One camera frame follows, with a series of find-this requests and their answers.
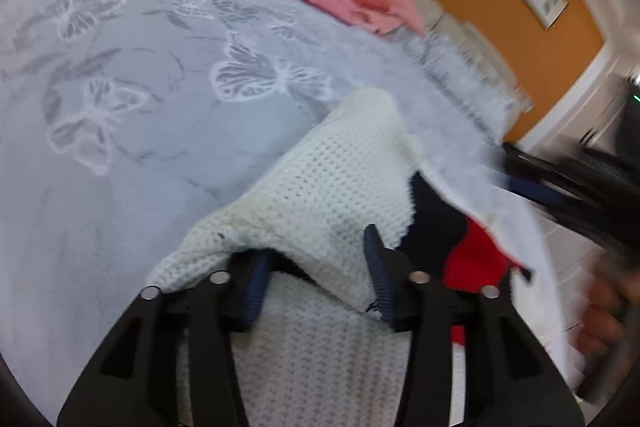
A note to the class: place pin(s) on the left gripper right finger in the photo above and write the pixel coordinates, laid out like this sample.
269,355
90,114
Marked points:
509,378

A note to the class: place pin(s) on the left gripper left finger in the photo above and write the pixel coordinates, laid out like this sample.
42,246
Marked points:
132,378

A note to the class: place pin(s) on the red white black knit sweater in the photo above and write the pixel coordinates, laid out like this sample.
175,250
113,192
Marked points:
318,355

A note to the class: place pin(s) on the person's right hand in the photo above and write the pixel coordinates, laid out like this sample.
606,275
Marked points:
601,327

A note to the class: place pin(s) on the grey butterfly pillow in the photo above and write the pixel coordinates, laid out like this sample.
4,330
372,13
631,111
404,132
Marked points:
490,98

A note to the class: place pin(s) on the grey butterfly bedspread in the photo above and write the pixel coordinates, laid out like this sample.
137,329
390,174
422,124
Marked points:
125,122

